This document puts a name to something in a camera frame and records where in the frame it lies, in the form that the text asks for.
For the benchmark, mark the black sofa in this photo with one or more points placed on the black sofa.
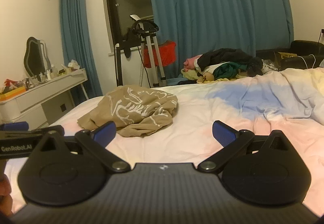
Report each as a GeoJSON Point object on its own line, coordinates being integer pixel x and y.
{"type": "Point", "coordinates": [303, 51]}

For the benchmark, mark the tissue box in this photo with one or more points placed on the tissue box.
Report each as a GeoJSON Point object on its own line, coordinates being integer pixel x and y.
{"type": "Point", "coordinates": [73, 64]}

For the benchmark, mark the wide blue curtain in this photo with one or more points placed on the wide blue curtain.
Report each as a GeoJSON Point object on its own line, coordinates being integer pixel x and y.
{"type": "Point", "coordinates": [215, 11]}

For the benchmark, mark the wavy vanity mirror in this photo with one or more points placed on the wavy vanity mirror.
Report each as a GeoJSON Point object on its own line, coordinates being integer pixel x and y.
{"type": "Point", "coordinates": [34, 56]}

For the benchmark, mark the pink garment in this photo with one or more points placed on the pink garment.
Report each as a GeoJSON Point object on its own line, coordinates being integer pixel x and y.
{"type": "Point", "coordinates": [189, 63]}

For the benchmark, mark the narrow blue curtain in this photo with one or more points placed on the narrow blue curtain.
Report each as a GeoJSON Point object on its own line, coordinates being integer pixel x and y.
{"type": "Point", "coordinates": [76, 36]}

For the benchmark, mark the tan printed t-shirt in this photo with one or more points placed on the tan printed t-shirt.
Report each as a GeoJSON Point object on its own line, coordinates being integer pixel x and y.
{"type": "Point", "coordinates": [136, 110]}

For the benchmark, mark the red basket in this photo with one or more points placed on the red basket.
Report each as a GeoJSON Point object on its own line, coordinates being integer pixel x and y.
{"type": "Point", "coordinates": [167, 54]}

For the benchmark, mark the row of cosmetic bottles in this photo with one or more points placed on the row of cosmetic bottles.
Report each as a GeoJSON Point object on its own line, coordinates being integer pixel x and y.
{"type": "Point", "coordinates": [52, 72]}

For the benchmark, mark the pale yellow fuzzy cloth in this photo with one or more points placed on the pale yellow fuzzy cloth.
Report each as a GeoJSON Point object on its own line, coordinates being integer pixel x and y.
{"type": "Point", "coordinates": [192, 75]}

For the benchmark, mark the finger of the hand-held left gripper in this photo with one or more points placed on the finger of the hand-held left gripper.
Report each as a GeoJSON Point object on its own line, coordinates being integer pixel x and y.
{"type": "Point", "coordinates": [15, 126]}

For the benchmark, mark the black wall plug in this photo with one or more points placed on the black wall plug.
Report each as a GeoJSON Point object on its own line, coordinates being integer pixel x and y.
{"type": "Point", "coordinates": [322, 34]}

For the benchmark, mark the person's left hand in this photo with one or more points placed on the person's left hand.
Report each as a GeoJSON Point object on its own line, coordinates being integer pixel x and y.
{"type": "Point", "coordinates": [5, 196]}

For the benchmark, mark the black white folding frame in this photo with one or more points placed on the black white folding frame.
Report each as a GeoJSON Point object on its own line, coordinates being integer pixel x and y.
{"type": "Point", "coordinates": [119, 61]}

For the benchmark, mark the black low wall socket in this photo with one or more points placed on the black low wall socket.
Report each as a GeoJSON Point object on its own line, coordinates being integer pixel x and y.
{"type": "Point", "coordinates": [63, 108]}

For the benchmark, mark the pastel tie-dye blanket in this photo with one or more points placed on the pastel tie-dye blanket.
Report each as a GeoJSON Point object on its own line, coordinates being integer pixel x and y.
{"type": "Point", "coordinates": [189, 122]}

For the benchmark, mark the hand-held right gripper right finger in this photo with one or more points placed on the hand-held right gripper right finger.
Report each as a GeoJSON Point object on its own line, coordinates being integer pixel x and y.
{"type": "Point", "coordinates": [224, 135]}

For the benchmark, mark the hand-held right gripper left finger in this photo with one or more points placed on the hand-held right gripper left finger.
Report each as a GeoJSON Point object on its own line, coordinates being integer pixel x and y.
{"type": "Point", "coordinates": [105, 130]}

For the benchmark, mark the cardboard box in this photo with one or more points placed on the cardboard box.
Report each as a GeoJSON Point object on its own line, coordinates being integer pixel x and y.
{"type": "Point", "coordinates": [284, 54]}

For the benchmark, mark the garment steamer stand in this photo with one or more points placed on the garment steamer stand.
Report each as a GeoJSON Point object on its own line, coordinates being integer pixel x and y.
{"type": "Point", "coordinates": [151, 46]}

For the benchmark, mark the green garment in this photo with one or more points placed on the green garment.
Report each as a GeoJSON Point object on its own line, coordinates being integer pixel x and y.
{"type": "Point", "coordinates": [227, 70]}

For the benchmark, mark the yellow storage box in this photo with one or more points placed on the yellow storage box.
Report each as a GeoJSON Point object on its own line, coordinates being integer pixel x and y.
{"type": "Point", "coordinates": [12, 93]}

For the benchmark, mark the black garment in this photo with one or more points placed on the black garment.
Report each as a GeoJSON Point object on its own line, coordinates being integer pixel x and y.
{"type": "Point", "coordinates": [227, 56]}

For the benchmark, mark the white dressing table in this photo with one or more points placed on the white dressing table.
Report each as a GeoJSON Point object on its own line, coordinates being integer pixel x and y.
{"type": "Point", "coordinates": [38, 99]}

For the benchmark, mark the white garment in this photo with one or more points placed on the white garment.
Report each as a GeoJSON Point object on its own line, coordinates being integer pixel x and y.
{"type": "Point", "coordinates": [210, 69]}

